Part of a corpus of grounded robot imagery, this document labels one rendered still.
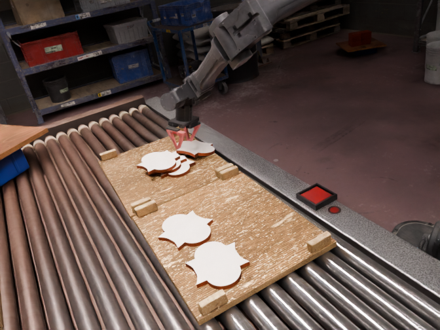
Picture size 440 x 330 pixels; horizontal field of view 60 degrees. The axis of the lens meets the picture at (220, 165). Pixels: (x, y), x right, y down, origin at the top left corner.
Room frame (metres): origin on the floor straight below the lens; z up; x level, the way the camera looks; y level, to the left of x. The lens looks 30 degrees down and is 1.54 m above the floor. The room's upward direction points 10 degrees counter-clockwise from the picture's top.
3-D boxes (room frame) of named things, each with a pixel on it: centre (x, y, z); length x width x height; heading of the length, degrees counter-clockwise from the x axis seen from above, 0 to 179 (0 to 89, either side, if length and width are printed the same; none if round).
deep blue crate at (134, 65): (5.37, 0.98, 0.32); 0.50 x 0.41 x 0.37; 111
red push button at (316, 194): (0.82, -0.24, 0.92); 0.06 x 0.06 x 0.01; 26
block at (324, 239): (0.62, -0.18, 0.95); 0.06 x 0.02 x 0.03; 114
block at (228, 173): (0.98, -0.02, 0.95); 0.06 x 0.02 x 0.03; 114
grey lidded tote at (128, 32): (5.35, 0.90, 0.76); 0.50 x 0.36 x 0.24; 121
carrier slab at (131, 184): (1.12, 0.19, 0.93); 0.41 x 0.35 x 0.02; 23
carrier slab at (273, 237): (0.75, 0.02, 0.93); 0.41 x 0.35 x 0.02; 24
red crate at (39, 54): (4.97, 1.80, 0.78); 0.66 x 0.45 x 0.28; 115
